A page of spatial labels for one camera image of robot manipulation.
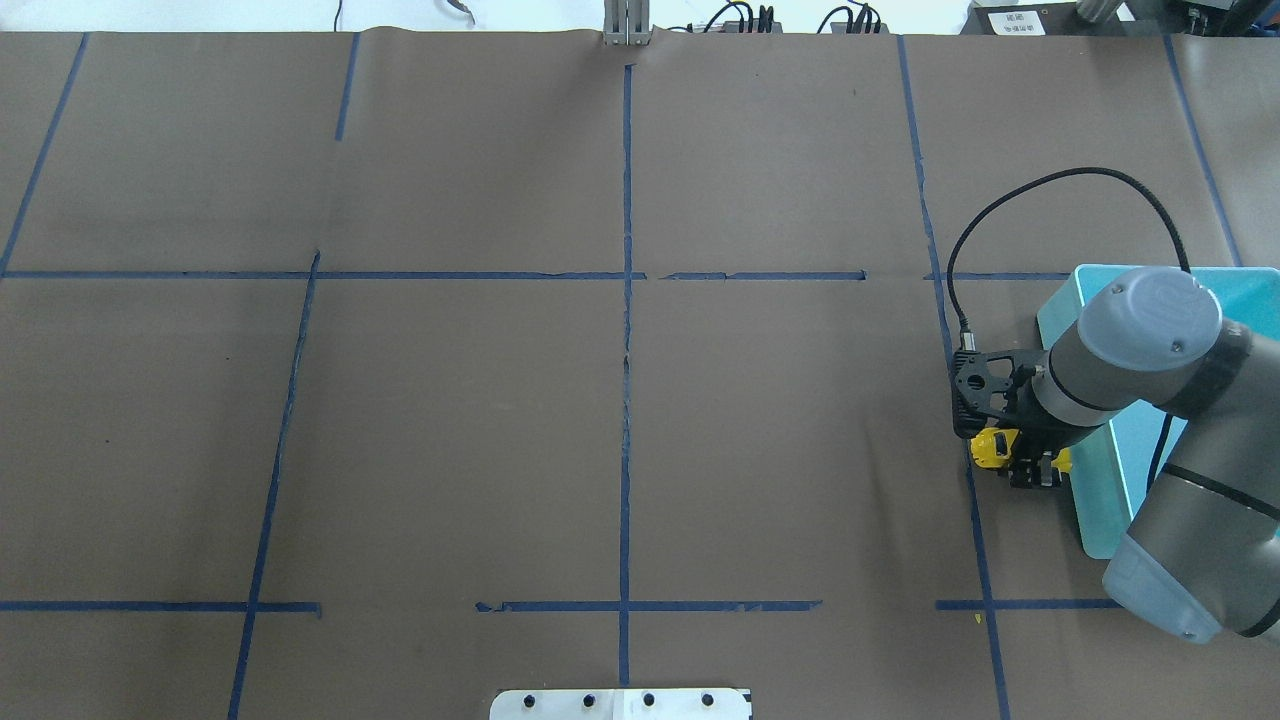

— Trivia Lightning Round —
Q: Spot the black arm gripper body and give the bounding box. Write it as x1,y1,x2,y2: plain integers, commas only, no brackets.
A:
1004,400,1101,471

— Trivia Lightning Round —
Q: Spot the yellow beetle toy car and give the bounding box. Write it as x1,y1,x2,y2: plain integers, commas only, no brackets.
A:
969,427,1073,478

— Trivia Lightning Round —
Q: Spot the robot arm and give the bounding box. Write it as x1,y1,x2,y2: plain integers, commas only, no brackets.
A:
1010,266,1279,644

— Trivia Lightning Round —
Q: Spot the turquoise plastic storage bin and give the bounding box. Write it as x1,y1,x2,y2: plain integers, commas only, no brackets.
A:
1036,264,1279,560

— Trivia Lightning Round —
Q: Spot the black label box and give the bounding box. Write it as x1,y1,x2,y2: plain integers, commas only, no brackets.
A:
960,1,1082,37

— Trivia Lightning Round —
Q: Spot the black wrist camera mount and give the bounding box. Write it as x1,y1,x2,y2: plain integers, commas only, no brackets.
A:
950,348,1043,439

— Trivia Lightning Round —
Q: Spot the black camera cable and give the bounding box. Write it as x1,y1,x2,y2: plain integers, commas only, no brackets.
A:
945,167,1193,351

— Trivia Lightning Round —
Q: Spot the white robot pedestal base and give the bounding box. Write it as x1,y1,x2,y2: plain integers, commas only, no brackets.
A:
489,687,755,719

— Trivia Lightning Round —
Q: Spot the aluminium frame post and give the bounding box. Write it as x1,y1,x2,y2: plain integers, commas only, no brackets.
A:
602,0,653,47

